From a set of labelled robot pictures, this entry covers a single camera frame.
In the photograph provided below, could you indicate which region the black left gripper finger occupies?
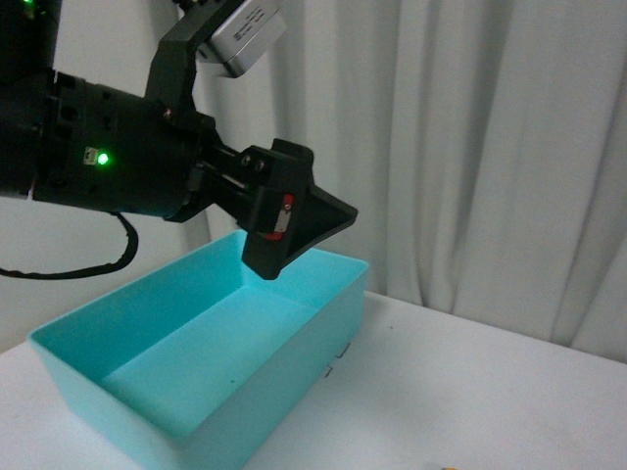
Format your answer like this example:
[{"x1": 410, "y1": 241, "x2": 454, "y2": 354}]
[
  {"x1": 284, "y1": 183, "x2": 359, "y2": 262},
  {"x1": 242, "y1": 139, "x2": 314, "y2": 280}
]

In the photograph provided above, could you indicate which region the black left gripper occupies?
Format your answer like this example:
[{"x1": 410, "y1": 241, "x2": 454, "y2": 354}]
[{"x1": 32, "y1": 73, "x2": 253, "y2": 222}]

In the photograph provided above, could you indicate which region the white pleated curtain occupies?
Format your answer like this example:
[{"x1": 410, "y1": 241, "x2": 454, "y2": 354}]
[{"x1": 0, "y1": 0, "x2": 627, "y2": 366}]

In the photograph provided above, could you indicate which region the turquoise plastic storage bin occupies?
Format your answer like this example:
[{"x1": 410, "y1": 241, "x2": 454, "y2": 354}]
[{"x1": 28, "y1": 231, "x2": 368, "y2": 469}]

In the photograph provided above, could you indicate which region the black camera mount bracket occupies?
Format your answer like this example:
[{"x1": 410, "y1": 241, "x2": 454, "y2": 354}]
[{"x1": 145, "y1": 1, "x2": 242, "y2": 127}]

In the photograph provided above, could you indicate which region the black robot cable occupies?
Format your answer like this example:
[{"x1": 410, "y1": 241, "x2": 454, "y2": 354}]
[{"x1": 0, "y1": 210, "x2": 140, "y2": 279}]

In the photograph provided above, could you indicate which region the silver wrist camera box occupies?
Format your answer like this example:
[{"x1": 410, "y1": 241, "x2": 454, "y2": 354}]
[{"x1": 197, "y1": 0, "x2": 286, "y2": 78}]

